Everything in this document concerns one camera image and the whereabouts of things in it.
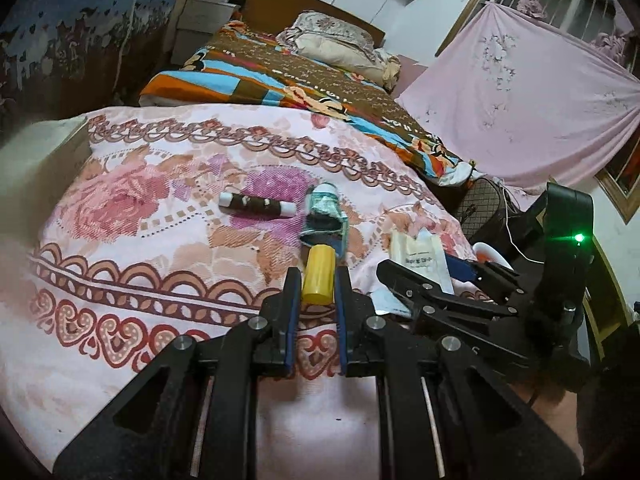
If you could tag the white plastic bag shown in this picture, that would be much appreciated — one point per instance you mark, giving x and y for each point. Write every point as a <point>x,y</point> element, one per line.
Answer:
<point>420,260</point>

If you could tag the wooden bed headboard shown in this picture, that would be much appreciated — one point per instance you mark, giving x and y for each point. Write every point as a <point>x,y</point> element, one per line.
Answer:
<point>265,5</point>

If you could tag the colourful printed blanket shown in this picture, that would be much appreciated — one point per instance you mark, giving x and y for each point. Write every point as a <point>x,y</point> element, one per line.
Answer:
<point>280,75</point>

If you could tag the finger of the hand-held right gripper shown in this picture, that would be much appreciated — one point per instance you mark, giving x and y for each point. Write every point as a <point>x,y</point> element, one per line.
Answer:
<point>450,305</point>
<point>462,267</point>

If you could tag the brown patterned bag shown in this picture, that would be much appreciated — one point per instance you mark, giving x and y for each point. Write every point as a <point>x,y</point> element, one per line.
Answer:
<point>482,210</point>

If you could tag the white nightstand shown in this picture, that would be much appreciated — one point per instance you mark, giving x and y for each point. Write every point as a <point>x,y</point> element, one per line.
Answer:
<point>205,25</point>

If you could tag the yellow plastic cylinder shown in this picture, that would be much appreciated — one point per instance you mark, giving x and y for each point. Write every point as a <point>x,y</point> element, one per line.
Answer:
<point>317,275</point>

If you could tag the wooden desk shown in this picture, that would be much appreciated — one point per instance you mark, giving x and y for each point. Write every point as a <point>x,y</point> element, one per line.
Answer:
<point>607,300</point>

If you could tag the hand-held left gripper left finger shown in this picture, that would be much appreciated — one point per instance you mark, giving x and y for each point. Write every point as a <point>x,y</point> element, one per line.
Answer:
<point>292,310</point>

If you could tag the brown and white roll wrapper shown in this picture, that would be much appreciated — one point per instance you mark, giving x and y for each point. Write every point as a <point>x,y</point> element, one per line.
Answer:
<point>255,205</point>

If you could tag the blue fabric wardrobe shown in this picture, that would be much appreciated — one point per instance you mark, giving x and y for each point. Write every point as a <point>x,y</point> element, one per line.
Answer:
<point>75,35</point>

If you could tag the yellowish crumpled cloth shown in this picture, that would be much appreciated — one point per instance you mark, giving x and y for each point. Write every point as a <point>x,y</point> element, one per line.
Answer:
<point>391,70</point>

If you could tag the pink hanging sheet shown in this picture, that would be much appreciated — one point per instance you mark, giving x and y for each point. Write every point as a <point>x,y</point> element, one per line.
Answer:
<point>525,100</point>

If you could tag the floral pillow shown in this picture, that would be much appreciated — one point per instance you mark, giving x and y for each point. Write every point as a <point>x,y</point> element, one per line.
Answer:
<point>330,27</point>

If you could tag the crushed teal plastic packaging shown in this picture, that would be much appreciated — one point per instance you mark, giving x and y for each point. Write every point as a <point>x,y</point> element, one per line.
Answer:
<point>324,205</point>

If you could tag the cream pillow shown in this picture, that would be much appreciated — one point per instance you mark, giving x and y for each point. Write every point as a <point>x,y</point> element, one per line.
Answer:
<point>340,55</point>

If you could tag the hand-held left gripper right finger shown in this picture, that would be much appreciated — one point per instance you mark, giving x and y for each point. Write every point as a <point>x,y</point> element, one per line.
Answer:
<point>344,310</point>

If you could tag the pink floral quilt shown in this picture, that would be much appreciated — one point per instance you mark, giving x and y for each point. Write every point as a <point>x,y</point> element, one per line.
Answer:
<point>175,240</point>

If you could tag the pale blue wrapper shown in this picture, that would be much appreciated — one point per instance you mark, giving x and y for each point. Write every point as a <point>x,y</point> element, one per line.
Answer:
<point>387,305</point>

